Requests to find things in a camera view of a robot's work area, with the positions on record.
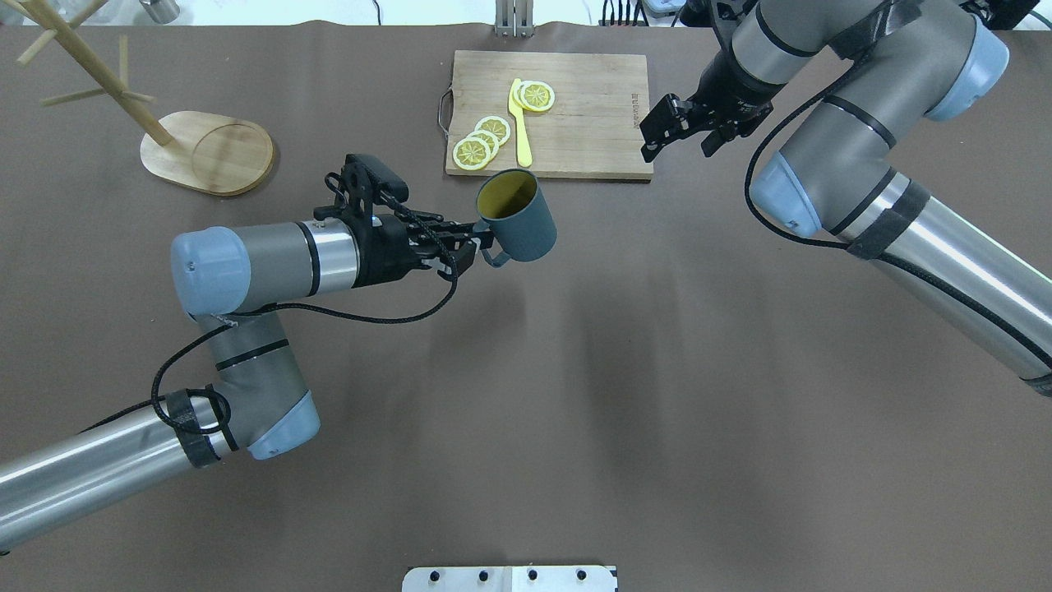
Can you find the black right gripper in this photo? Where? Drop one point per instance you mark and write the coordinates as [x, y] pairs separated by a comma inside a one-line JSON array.
[[724, 91]]

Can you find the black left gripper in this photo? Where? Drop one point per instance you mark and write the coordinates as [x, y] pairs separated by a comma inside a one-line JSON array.
[[383, 250]]

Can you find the dark teal mug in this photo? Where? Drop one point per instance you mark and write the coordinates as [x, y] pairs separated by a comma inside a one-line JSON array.
[[512, 206]]

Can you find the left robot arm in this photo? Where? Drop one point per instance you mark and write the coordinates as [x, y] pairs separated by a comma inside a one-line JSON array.
[[237, 386]]

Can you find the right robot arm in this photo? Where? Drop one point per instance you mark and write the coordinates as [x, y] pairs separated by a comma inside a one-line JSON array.
[[831, 185]]

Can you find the wooden cup storage rack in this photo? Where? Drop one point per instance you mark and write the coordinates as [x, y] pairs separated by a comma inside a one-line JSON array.
[[205, 152]]

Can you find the small metal cup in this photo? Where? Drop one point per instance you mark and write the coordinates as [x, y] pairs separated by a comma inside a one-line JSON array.
[[161, 11]]

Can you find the wooden cutting board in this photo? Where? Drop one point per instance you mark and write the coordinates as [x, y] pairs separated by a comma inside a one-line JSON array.
[[590, 133]]

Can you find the lemon slice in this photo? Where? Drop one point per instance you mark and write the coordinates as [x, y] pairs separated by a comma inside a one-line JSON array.
[[469, 155], [535, 96], [497, 126], [490, 140]]

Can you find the yellow plastic knife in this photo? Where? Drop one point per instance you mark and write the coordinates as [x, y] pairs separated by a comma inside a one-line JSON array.
[[524, 157]]

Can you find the aluminium frame post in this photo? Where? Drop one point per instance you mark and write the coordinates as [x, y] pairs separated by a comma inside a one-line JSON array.
[[514, 19]]

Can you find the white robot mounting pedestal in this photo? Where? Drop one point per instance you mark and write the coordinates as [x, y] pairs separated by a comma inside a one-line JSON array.
[[512, 578]]

